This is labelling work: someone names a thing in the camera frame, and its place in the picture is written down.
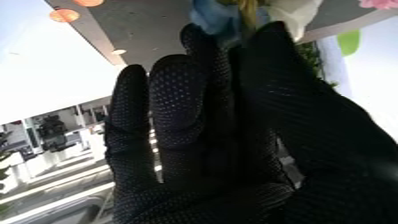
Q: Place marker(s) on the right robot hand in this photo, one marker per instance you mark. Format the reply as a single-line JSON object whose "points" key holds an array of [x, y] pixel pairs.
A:
{"points": [[237, 150]]}

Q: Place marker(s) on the green sprig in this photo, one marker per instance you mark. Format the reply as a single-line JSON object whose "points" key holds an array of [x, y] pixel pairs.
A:
{"points": [[313, 63]]}

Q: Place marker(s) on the dark mat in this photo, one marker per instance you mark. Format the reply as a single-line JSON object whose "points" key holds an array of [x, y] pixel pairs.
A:
{"points": [[148, 20]]}

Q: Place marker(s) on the pale white flower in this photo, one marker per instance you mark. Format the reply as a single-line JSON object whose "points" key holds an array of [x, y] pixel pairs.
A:
{"points": [[294, 13]]}

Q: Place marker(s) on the pink flower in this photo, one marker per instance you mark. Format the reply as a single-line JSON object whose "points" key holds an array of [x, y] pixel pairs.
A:
{"points": [[382, 3]]}

